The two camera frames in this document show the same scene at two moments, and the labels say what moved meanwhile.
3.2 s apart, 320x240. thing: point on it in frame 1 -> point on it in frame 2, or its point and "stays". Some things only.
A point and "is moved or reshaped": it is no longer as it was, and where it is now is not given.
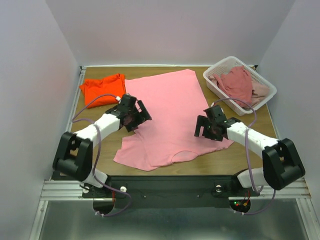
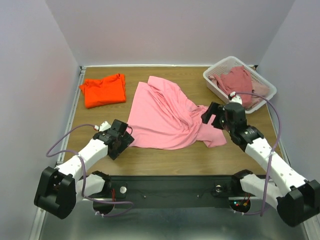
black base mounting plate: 170,191 stays
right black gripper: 207,127 -> 215,114
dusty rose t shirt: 237,83 stays
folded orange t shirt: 113,84 stays
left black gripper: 144,116 -> 126,140
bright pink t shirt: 173,101 is moved or reshaped
